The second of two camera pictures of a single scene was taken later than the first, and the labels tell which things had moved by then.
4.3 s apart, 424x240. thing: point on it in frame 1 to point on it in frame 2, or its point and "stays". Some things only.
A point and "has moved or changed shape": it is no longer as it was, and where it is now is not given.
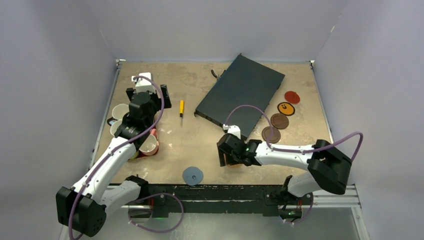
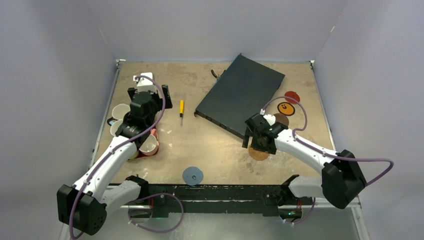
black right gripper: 224,151 to 253,125
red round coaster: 292,97 stays
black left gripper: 154,96 stays
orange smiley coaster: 286,108 stays
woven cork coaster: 236,166 has moved or changed shape
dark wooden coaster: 279,121 stays
